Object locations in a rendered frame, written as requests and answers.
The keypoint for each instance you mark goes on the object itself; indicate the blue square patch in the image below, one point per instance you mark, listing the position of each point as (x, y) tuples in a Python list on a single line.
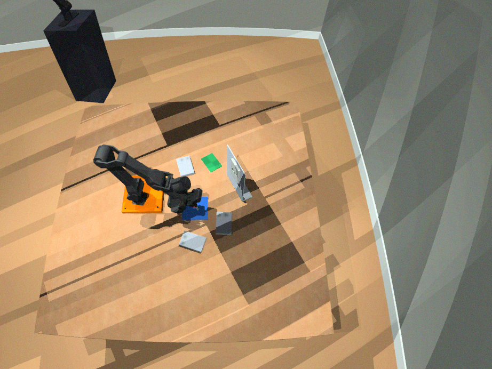
[(191, 213)]

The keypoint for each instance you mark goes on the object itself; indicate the green flat square mat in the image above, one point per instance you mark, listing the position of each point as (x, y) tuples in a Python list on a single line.
[(211, 162)]

